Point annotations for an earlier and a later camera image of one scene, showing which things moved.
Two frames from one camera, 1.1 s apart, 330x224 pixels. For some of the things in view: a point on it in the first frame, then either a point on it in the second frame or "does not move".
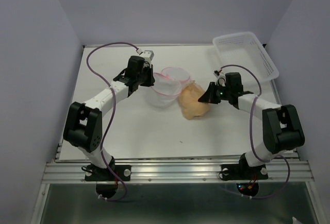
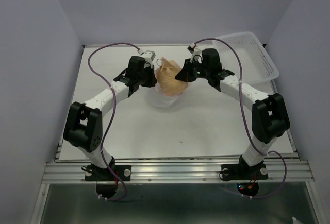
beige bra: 189,102 → 166,75
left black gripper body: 145,78 does not move
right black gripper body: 222,92 → 200,71
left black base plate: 94,173 does not move
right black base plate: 240,172 does not move
